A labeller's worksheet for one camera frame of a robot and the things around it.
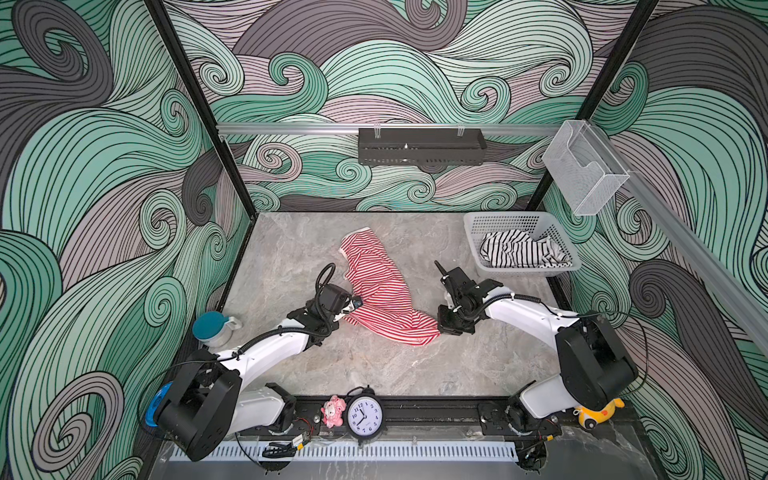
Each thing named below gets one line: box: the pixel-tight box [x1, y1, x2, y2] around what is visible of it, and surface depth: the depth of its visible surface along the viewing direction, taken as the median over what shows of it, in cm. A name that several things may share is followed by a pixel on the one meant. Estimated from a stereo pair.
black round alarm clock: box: [346, 384, 387, 446], surface depth 73 cm
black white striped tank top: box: [479, 230, 572, 269], surface depth 106 cm
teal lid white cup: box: [192, 311, 242, 348], surface depth 83 cm
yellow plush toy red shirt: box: [572, 398, 625, 429], surface depth 71 cm
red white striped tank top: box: [339, 227, 440, 347], surface depth 96 cm
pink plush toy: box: [320, 395, 347, 429], surface depth 73 cm
